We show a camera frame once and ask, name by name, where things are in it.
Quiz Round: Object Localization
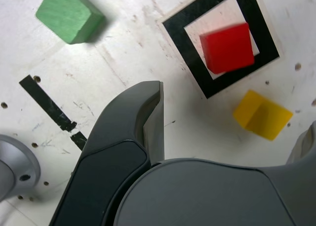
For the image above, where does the green cube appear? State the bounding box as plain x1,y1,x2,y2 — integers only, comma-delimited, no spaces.
35,0,107,45

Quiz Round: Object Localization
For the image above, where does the black tape strip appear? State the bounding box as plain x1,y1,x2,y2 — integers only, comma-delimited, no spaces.
19,74,88,152

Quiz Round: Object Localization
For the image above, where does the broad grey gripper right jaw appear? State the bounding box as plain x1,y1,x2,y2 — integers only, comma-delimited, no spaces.
112,120,316,226

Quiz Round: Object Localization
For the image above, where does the narrow grey gripper left jaw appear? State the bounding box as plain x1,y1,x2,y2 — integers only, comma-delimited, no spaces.
48,80,166,226

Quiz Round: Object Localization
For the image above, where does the red cube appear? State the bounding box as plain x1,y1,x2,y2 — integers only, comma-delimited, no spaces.
199,22,255,75

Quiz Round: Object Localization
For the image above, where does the black tape square outline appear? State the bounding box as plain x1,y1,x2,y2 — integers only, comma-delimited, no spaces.
161,0,281,100

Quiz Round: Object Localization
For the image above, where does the yellow cube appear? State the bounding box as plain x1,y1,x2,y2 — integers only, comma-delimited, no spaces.
233,89,294,141

